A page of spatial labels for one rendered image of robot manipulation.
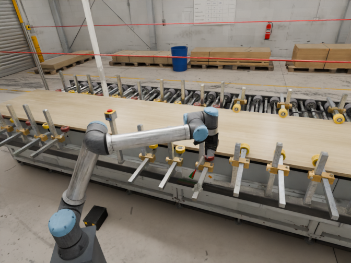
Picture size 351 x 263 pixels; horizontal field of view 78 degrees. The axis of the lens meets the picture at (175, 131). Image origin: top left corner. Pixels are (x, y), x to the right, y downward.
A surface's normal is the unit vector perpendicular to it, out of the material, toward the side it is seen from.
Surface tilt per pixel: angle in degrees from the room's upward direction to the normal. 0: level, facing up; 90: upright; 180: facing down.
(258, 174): 90
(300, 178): 90
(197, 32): 90
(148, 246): 0
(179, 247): 0
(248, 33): 90
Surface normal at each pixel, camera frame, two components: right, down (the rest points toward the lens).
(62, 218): -0.04, -0.81
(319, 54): -0.30, 0.50
